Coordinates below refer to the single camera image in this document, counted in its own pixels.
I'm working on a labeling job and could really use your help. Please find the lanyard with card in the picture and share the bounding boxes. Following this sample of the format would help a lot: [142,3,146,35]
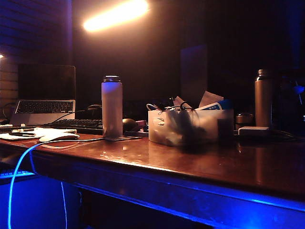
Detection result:
[104,135,144,142]

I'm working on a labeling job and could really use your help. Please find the translucent plastic box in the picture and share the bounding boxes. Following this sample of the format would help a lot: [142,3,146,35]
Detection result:
[148,109,234,147]

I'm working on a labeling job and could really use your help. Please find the silver open laptop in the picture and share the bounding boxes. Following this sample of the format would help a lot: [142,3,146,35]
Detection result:
[9,64,76,126]

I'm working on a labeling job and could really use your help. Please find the white insulated bottle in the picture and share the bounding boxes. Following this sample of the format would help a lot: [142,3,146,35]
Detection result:
[101,75,123,140]

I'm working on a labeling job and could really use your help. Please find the thin hanging cable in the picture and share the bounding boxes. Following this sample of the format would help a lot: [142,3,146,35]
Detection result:
[60,181,68,229]

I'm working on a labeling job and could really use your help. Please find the white power adapter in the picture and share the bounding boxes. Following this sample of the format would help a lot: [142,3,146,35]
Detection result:
[238,126,271,137]

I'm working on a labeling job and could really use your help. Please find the black scissors handles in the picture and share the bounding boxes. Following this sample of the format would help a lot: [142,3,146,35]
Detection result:
[177,101,195,112]

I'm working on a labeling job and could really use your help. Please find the white paper sheets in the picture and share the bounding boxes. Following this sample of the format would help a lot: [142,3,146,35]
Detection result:
[0,127,77,141]

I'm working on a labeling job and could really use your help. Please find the black pen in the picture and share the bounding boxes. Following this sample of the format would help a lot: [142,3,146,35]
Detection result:
[8,132,36,137]

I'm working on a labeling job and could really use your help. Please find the small metal cup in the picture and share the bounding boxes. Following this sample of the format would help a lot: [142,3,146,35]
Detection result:
[235,113,254,131]

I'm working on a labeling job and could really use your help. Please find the black computer mouse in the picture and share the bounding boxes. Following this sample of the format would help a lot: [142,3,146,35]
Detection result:
[122,118,140,132]

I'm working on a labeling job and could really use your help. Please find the black keyboard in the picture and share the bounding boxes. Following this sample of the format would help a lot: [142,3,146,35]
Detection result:
[41,118,103,135]

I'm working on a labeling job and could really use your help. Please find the dark metal thermos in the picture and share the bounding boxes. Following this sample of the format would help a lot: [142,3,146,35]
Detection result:
[254,69,274,127]

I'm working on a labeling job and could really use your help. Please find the white charging cable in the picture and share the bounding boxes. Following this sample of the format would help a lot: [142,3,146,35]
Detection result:
[7,136,105,229]

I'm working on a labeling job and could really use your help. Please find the liquid glue bottle blue cap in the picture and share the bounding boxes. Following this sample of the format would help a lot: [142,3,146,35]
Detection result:
[195,99,234,112]

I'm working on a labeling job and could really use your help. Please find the folded white paper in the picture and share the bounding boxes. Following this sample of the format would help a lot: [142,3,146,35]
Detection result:
[198,90,224,108]

